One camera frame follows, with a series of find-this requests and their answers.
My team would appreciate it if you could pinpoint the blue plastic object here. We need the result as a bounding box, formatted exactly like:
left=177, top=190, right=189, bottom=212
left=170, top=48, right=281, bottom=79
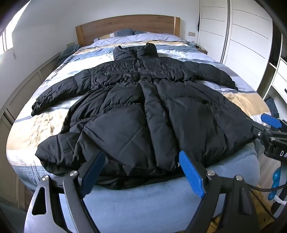
left=269, top=167, right=282, bottom=201

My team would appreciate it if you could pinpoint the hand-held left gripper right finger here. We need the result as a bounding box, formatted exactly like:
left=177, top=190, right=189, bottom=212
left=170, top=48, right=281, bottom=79
left=178, top=150, right=275, bottom=233

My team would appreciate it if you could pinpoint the light blue bed sheet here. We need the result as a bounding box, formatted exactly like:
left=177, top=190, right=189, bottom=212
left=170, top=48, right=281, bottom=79
left=29, top=143, right=260, bottom=233

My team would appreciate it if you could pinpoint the white shelf unit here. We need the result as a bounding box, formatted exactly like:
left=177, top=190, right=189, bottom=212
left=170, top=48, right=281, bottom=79
left=262, top=57, right=287, bottom=118

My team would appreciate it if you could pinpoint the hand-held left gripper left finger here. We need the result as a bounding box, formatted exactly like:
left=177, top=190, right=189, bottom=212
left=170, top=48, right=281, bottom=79
left=24, top=151, right=107, bottom=233

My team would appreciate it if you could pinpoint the white wardrobe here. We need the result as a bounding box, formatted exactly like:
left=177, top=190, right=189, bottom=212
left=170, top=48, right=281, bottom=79
left=198, top=0, right=277, bottom=92

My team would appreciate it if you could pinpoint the black cable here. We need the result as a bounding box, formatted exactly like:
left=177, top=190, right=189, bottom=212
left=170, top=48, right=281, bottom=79
left=248, top=182, right=287, bottom=224

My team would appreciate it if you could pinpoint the black puffer coat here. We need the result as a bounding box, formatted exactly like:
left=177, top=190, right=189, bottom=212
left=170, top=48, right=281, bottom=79
left=31, top=42, right=257, bottom=191

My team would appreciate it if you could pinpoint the dark folded garment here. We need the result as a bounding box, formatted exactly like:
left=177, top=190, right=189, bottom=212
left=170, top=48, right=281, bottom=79
left=266, top=98, right=280, bottom=117

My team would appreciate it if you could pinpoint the dark blue cloth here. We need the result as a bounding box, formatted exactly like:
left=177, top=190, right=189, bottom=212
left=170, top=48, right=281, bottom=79
left=56, top=44, right=81, bottom=66

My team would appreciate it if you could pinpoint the bed with striped duvet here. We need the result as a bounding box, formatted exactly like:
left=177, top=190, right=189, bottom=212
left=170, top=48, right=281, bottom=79
left=6, top=33, right=272, bottom=186

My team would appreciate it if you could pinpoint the blue striped pillow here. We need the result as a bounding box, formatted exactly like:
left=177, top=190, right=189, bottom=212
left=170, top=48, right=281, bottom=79
left=93, top=29, right=149, bottom=43

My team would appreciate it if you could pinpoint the low beige cabinet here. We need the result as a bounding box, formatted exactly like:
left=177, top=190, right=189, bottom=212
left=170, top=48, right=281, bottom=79
left=0, top=53, right=62, bottom=202

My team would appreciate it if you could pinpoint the window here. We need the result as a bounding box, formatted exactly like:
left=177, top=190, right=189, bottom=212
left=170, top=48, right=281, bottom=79
left=0, top=29, right=14, bottom=54

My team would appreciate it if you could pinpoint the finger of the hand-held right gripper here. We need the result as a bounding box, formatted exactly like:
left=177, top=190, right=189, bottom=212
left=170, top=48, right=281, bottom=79
left=251, top=124, right=273, bottom=141
left=261, top=113, right=287, bottom=131

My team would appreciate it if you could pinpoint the wooden headboard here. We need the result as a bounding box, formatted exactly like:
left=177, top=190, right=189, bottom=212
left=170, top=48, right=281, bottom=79
left=76, top=16, right=180, bottom=45

